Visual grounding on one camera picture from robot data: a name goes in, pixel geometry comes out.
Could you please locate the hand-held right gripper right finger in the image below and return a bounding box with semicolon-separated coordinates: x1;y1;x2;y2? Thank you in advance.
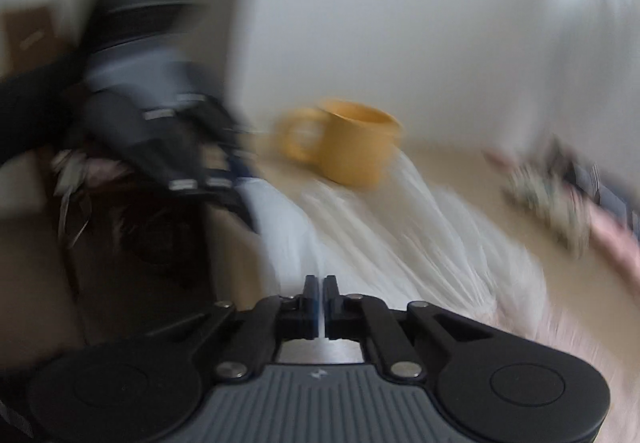
323;275;501;381

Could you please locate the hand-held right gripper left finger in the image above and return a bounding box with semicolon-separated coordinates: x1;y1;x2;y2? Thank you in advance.
145;275;321;381

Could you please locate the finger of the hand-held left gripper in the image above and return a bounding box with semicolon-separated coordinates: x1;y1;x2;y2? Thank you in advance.
170;93;263;234

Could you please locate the white tulle skirt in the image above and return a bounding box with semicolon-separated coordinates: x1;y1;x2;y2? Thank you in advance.
235;158;551;339

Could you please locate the brown cardboard box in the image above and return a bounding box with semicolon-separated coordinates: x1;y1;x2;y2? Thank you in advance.
0;8;68;74

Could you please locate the yellow ceramic mug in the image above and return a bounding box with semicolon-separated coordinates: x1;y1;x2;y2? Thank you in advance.
274;98;405;190

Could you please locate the folded floral print cloth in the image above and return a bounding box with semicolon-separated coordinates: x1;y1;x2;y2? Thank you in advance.
502;158;601;254

